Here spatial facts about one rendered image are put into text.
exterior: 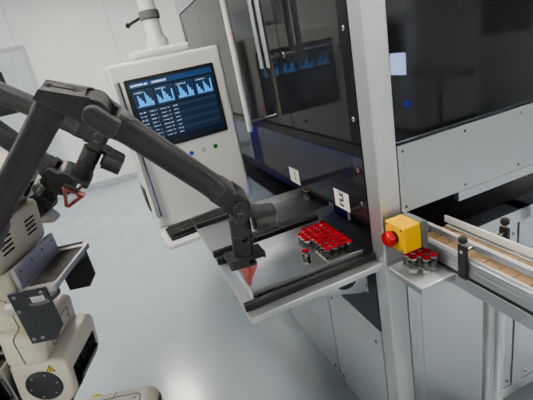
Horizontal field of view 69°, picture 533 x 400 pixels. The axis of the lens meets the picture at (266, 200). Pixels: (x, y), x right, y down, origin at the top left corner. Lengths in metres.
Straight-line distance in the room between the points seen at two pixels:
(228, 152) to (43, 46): 4.78
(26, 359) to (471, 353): 1.40
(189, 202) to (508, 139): 1.32
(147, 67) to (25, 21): 4.74
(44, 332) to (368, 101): 1.03
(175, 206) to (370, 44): 1.24
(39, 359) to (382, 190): 1.05
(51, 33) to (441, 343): 5.96
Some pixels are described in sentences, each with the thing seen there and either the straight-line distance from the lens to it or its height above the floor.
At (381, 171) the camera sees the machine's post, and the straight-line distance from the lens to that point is 1.01.
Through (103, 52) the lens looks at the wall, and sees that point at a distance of 6.35.
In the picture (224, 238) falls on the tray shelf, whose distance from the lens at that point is 1.44.
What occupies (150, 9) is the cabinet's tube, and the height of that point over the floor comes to 1.73.
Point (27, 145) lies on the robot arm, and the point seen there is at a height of 1.41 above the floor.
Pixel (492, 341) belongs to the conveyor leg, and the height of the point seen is 0.70.
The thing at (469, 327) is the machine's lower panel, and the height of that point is 0.51.
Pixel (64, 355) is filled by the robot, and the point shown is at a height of 0.80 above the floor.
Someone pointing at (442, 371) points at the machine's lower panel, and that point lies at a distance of 1.54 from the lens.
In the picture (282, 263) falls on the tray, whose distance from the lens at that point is 1.20.
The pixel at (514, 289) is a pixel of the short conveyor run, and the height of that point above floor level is 0.92.
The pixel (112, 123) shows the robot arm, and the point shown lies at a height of 1.42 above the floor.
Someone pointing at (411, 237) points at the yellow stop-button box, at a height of 1.00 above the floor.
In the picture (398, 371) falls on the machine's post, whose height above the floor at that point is 0.49.
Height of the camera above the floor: 1.49
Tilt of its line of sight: 21 degrees down
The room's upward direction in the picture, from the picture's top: 12 degrees counter-clockwise
